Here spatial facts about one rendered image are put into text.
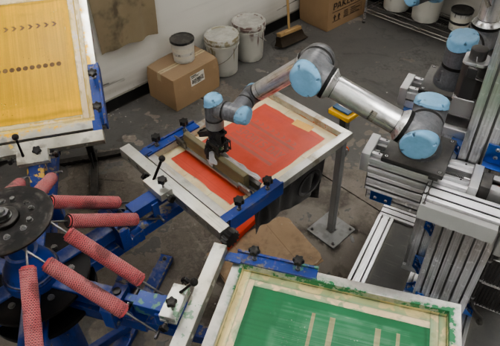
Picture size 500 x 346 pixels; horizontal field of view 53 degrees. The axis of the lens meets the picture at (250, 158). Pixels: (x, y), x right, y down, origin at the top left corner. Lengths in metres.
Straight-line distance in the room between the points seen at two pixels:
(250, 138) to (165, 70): 1.95
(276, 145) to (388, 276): 0.98
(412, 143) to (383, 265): 1.31
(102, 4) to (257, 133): 1.90
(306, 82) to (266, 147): 0.74
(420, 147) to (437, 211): 0.28
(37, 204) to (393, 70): 3.69
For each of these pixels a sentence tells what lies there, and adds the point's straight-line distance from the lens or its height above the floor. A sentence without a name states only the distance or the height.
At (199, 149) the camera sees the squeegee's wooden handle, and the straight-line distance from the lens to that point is 2.24.
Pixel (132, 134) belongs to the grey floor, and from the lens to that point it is 4.10.
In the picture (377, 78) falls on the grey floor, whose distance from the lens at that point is 4.68.
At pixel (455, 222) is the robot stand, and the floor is 1.14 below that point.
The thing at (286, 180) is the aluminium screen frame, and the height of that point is 0.99.
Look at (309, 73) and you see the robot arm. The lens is 1.65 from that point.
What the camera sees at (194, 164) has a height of 0.96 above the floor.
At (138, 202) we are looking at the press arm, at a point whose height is 1.04.
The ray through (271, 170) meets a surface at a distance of 2.24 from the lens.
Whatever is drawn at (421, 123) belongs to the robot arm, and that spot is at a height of 1.48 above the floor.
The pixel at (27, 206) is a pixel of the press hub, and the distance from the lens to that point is 1.78.
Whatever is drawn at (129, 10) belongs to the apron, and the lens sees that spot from 4.07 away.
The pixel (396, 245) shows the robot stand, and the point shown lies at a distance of 3.00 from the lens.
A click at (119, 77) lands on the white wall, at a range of 4.31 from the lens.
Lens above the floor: 2.49
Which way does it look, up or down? 42 degrees down
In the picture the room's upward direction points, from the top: 2 degrees counter-clockwise
